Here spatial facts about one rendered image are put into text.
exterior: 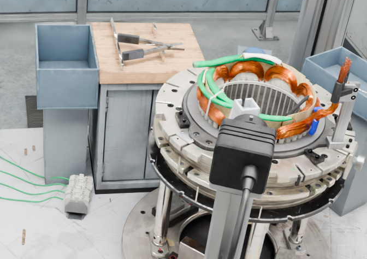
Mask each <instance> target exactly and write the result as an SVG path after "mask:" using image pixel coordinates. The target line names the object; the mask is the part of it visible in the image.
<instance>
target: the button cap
mask: <svg viewBox="0 0 367 259"><path fill-rule="evenodd" d="M245 53H253V54H265V52H264V51H263V50H262V49H260V48H257V47H249V48H247V49H246V50H245Z"/></svg>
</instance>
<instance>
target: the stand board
mask: <svg viewBox="0 0 367 259"><path fill-rule="evenodd" d="M155 24H156V27H157V38H154V37H153V34H152V23H117V22H114V25H115V29H116V34H117V36H118V33H123V34H131V35H136V36H140V38H143V39H148V40H153V41H156V42H161V43H166V44H167V43H169V44H171V43H183V45H177V46H174V47H175V48H184V49H185V50H184V51H182V50H165V59H164V62H162V61H161V58H160V55H159V52H157V53H154V54H149V55H146V56H144V58H140V59H135V60H127V61H123V64H124V66H123V71H121V70H120V65H119V61H118V58H117V53H116V49H115V44H114V39H113V34H112V31H111V27H110V23H109V22H92V23H91V26H92V32H93V37H94V43H95V47H96V53H97V59H98V65H99V83H100V84H164V83H166V81H168V80H169V79H170V78H171V77H173V76H174V75H176V74H177V73H179V72H182V71H183V70H187V69H189V68H191V67H193V66H192V63H193V62H195V61H205V58H204V56H203V54H202V51H201V49H200V47H199V44H198V42H197V40H196V37H195V35H194V33H193V30H192V28H191V25H190V24H189V23H155ZM119 46H120V50H121V54H122V52H123V51H130V50H137V49H143V50H147V49H152V48H156V47H157V46H152V45H146V44H142V43H139V45H136V44H128V43H120V42H119Z"/></svg>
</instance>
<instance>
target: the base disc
mask: <svg viewBox="0 0 367 259"><path fill-rule="evenodd" d="M158 190H159V188H157V189H155V190H153V191H152V192H150V193H149V194H147V195H146V196H145V197H143V198H142V199H141V200H140V201H139V202H138V203H137V204H136V205H135V207H134V208H133V209H132V211H131V212H130V213H129V215H128V217H127V220H126V222H125V225H124V228H123V232H122V254H123V259H166V258H167V257H168V256H167V257H166V258H156V257H154V256H153V255H152V251H151V243H150V231H151V230H153V229H154V225H155V216H153V215H152V208H153V207H155V206H156V204H157V198H158ZM209 214H211V213H209V212H207V211H203V210H201V209H200V208H199V211H198V212H196V213H194V214H193V215H191V216H189V217H187V218H186V219H184V220H182V221H180V222H179V223H177V224H175V225H173V226H172V227H170V228H168V233H167V238H168V239H170V240H173V242H174V245H175V246H169V244H168V249H169V254H171V252H172V251H173V252H175V253H177V254H179V247H180V235H181V232H182V231H183V229H184V228H185V227H186V226H187V225H188V224H189V223H190V222H191V221H193V220H194V219H196V218H198V217H201V216H204V215H209ZM292 224H293V221H291V220H287V222H284V223H277V225H276V226H274V225H272V224H269V228H268V232H267V235H268V236H269V238H270V240H271V241H272V243H273V246H274V250H275V253H276V252H277V250H278V249H279V247H280V246H282V247H284V248H287V249H289V247H288V245H287V242H286V239H285V236H284V233H283V232H284V230H285V228H286V227H292ZM320 240H321V241H320ZM303 242H304V244H305V247H306V253H304V254H303V255H298V256H300V259H332V255H331V251H330V248H329V245H328V242H327V240H326V238H325V236H324V234H323V233H322V231H321V229H320V228H319V227H318V225H317V224H316V223H315V222H314V220H313V219H312V218H311V217H309V219H308V221H307V225H306V229H305V232H304V235H303Z"/></svg>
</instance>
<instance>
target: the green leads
mask: <svg viewBox="0 0 367 259"><path fill-rule="evenodd" d="M0 158H2V159H4V160H5V161H7V162H9V163H11V164H13V165H15V166H17V167H19V168H21V169H23V170H25V171H27V172H29V173H31V174H33V175H36V176H38V177H41V178H45V177H44V176H40V175H38V174H35V173H32V172H30V171H28V170H26V169H24V168H22V167H20V166H18V165H16V164H14V163H12V162H10V161H8V160H6V159H5V158H3V157H1V156H0ZM0 172H2V173H5V174H9V175H11V176H14V177H16V178H18V179H21V180H23V181H25V182H27V183H30V184H32V185H36V186H53V185H62V186H65V187H67V185H65V184H60V183H55V184H50V185H39V184H35V183H32V182H29V181H27V180H25V179H22V178H20V177H18V176H16V175H13V174H10V173H7V172H4V171H2V170H0ZM57 178H60V179H65V180H69V179H67V178H64V177H59V176H58V177H52V178H50V179H57ZM0 184H1V185H4V186H7V187H10V188H12V189H15V190H17V191H19V192H22V193H25V194H27V195H43V194H47V193H50V192H55V191H58V192H62V193H65V192H64V191H61V190H52V191H48V192H43V193H27V192H24V191H21V190H18V189H16V188H14V187H12V186H9V185H6V184H3V183H0ZM0 198H1V199H7V200H12V201H23V202H33V203H40V202H44V201H47V200H49V199H52V198H58V199H61V200H63V198H60V197H56V196H53V197H50V198H47V199H45V200H42V201H29V200H23V199H11V198H4V197H0Z"/></svg>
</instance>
